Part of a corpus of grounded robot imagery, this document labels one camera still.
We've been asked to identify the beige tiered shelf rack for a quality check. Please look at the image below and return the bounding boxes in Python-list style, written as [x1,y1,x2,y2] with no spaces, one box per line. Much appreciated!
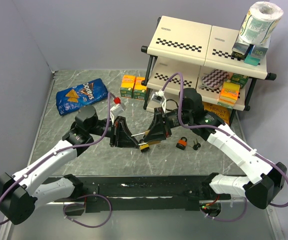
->
[141,16,277,112]

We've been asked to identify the patterned oven mitt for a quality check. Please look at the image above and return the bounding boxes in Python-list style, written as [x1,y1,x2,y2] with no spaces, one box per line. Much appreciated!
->
[198,69,230,90]

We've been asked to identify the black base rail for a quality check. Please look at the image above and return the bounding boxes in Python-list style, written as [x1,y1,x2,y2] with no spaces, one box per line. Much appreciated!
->
[58,175,231,213]

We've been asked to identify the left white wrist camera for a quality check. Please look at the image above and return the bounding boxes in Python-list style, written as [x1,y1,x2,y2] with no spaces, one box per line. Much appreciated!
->
[110,97,126,123]

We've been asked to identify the right orange green box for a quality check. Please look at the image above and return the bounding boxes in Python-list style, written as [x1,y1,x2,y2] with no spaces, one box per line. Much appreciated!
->
[133,76,147,100]

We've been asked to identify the green box on shelf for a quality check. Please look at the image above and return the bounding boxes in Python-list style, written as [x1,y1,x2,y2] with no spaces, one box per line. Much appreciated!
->
[229,73,249,89]

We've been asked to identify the toilet paper roll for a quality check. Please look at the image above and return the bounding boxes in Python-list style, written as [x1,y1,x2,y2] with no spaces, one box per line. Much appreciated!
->
[239,1,284,45]

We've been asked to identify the orange padlock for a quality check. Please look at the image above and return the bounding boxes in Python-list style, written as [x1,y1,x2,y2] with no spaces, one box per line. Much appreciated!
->
[176,136,187,151]

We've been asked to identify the orange Honey Dijon bag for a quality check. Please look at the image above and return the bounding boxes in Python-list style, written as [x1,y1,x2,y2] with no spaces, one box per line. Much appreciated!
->
[202,102,232,125]

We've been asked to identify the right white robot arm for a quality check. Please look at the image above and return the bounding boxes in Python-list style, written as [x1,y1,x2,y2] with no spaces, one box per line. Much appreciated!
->
[143,88,287,209]

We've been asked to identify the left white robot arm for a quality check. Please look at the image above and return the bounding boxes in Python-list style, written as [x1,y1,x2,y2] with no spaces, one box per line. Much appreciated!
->
[0,103,139,225]

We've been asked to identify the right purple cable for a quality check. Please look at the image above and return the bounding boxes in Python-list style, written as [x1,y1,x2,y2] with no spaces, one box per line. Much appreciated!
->
[160,72,288,223]

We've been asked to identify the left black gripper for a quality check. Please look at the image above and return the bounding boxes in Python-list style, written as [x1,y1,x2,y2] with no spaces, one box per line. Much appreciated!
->
[90,116,142,149]

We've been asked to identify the blue Doritos bag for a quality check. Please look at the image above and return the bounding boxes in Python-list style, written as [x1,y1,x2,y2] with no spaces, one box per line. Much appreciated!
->
[55,78,108,116]

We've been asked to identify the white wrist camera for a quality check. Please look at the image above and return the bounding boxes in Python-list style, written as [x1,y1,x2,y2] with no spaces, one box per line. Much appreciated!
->
[110,97,126,123]
[150,89,167,112]

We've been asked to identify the orange green box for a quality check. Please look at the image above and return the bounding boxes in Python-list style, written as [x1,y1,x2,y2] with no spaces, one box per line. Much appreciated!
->
[133,76,147,100]
[120,75,136,99]

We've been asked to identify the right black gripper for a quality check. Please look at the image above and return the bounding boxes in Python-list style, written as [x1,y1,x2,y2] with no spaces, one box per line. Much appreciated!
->
[140,107,188,144]

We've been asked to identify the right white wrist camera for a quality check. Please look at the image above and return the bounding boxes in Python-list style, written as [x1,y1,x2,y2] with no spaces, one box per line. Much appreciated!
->
[150,89,167,112]

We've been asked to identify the left orange green box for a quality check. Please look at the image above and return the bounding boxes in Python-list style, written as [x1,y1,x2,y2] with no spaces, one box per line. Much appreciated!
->
[120,75,136,99]

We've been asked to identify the orange yellow sponge pack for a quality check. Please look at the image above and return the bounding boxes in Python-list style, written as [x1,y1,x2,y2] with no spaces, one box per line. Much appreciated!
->
[217,81,240,109]

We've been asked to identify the black-headed keys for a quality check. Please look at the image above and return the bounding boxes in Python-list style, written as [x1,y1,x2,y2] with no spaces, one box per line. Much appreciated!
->
[192,138,201,151]

